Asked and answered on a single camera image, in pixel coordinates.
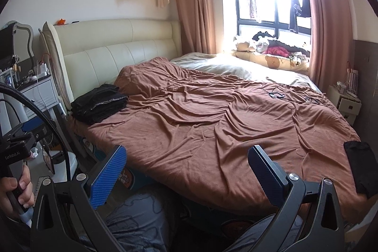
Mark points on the small orange toy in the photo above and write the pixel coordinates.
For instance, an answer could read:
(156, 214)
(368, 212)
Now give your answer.
(61, 21)

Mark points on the grey white bedside table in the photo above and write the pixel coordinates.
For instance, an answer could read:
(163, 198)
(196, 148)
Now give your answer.
(38, 92)

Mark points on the white stool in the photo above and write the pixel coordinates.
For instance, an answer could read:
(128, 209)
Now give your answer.
(63, 160)

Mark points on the beige upright cushion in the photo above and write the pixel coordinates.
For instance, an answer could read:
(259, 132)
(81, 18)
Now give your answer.
(51, 57)

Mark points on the bear print cushion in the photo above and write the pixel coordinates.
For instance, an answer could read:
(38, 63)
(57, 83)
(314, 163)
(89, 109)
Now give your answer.
(274, 61)

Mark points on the white bed sheet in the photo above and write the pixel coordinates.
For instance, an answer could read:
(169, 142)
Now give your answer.
(224, 66)

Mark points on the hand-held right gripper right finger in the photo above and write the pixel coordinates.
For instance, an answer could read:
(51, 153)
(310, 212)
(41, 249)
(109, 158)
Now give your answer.
(267, 173)

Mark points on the person's right leg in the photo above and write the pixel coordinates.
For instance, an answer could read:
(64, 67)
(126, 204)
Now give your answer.
(260, 237)

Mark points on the red cloth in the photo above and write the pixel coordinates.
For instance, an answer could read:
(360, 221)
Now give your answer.
(277, 50)

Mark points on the pink white striped box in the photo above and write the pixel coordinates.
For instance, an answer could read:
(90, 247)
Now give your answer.
(353, 79)

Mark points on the brown blanket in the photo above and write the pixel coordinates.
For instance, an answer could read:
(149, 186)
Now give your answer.
(192, 128)

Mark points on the dark hanging clothes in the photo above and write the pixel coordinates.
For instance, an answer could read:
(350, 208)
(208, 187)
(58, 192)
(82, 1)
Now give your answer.
(295, 13)

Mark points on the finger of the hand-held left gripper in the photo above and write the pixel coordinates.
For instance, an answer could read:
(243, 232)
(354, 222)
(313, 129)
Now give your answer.
(34, 124)

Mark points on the pile of folded black clothes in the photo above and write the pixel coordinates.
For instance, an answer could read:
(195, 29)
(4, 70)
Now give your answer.
(94, 113)

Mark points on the black cloth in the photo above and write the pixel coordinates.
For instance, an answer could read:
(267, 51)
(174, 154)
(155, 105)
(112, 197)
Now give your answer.
(360, 166)

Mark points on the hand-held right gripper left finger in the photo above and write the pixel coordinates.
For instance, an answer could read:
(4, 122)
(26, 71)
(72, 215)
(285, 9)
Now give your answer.
(107, 178)

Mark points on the small white nightstand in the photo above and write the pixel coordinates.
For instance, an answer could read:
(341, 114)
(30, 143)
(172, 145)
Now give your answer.
(345, 106)

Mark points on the brown curtain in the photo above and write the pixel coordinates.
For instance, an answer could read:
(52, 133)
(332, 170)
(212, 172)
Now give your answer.
(327, 27)
(195, 4)

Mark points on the beige plush toy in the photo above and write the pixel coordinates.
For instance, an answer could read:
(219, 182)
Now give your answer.
(245, 45)

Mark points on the person's left hand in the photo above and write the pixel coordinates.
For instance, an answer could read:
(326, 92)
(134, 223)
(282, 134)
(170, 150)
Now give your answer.
(9, 190)

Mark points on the curved frame mirror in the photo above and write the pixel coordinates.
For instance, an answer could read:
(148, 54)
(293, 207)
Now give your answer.
(26, 42)

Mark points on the person's leg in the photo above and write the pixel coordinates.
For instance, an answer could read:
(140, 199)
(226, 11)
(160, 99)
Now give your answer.
(133, 219)
(260, 237)

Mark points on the cream padded headboard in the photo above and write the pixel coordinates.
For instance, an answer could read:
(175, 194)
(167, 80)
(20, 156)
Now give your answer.
(118, 33)

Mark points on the person's left leg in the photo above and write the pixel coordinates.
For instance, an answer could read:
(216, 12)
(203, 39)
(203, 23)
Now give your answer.
(133, 219)

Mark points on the cartoon print bed sheet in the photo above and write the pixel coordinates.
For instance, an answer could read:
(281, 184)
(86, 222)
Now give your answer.
(124, 178)

